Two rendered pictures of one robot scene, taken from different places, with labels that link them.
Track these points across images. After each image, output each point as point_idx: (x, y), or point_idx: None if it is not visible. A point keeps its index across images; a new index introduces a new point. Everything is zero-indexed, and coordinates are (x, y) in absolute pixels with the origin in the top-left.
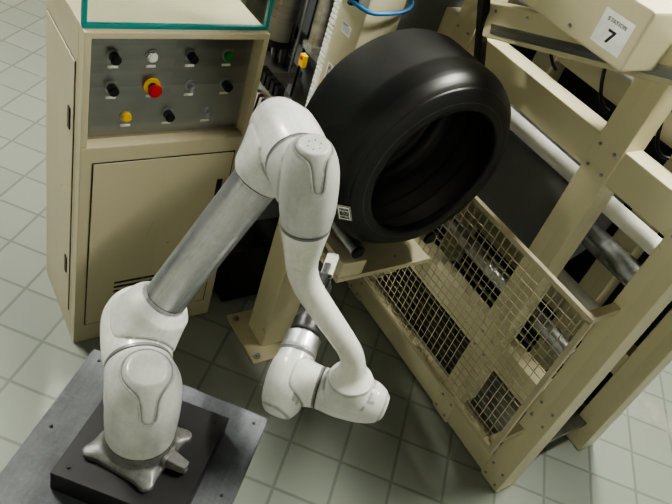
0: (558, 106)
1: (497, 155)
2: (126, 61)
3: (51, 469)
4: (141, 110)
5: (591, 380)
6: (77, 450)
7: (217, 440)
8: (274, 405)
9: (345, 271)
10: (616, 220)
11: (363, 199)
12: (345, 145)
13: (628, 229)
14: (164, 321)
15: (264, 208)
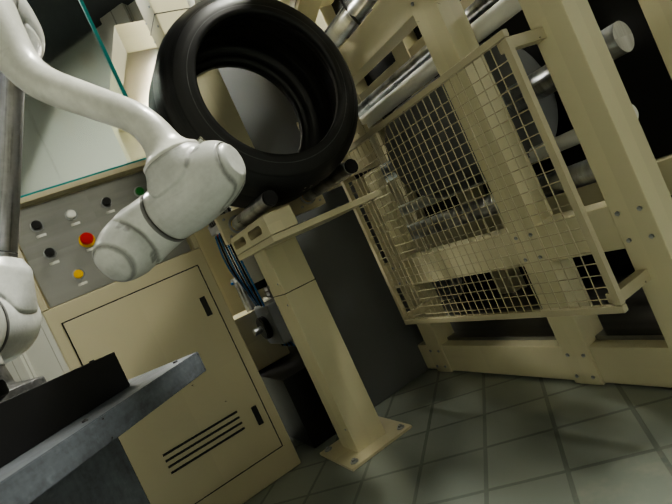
0: (372, 17)
1: (330, 52)
2: (51, 227)
3: None
4: (90, 264)
5: (613, 118)
6: None
7: (81, 366)
8: (96, 246)
9: (273, 223)
10: (489, 20)
11: (206, 122)
12: (156, 91)
13: (501, 9)
14: None
15: (6, 83)
